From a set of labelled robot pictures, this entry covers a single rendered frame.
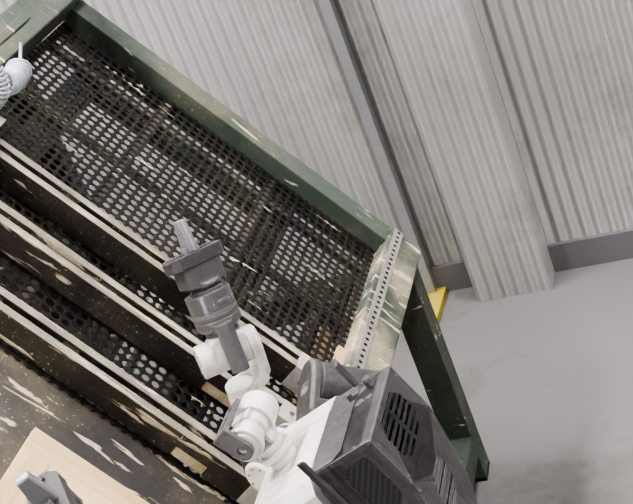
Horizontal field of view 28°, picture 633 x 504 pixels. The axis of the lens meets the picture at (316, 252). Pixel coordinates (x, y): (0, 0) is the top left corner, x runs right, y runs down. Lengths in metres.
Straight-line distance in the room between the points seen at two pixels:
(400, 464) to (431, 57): 2.80
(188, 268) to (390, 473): 0.59
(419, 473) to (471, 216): 2.92
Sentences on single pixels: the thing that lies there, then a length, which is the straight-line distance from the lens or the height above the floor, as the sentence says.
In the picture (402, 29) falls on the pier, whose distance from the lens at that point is 4.55.
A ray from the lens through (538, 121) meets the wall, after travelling 4.78.
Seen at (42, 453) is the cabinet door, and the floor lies 1.33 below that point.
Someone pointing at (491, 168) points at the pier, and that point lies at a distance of 4.72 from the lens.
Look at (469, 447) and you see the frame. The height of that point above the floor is 0.18.
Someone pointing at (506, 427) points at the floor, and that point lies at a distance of 4.29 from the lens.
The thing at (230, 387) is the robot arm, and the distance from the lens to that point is 2.39.
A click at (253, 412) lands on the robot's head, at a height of 1.44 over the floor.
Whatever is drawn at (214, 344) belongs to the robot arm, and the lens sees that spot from 2.31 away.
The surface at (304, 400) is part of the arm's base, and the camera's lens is 2.22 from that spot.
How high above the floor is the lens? 2.47
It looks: 25 degrees down
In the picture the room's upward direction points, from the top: 22 degrees counter-clockwise
